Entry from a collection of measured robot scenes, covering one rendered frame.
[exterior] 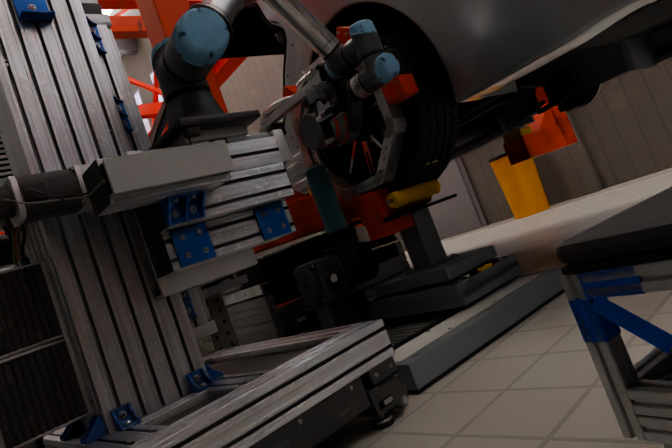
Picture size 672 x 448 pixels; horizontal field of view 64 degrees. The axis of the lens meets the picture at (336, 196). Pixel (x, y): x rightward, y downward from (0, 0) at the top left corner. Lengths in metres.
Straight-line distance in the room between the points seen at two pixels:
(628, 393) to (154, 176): 0.84
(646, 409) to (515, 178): 5.35
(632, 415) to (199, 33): 1.06
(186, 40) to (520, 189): 5.09
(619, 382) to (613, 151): 5.49
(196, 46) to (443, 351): 1.01
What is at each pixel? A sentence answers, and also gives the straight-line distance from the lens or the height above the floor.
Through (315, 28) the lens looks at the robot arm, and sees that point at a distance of 1.66.
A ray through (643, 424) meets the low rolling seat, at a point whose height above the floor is 0.12.
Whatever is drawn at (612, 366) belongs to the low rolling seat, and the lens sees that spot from 0.74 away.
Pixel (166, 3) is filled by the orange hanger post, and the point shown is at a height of 1.63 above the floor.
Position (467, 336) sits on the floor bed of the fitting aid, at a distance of 1.63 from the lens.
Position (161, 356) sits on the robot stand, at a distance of 1.35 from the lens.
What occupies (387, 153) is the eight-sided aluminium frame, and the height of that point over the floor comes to 0.67.
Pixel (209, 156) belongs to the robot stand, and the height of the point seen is 0.70.
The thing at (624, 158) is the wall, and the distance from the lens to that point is 6.15.
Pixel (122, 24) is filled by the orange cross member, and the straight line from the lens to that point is 4.78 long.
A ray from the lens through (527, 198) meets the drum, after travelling 6.04.
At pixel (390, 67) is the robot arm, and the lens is 1.53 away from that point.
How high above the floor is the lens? 0.43
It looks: 5 degrees up
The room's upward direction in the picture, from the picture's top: 21 degrees counter-clockwise
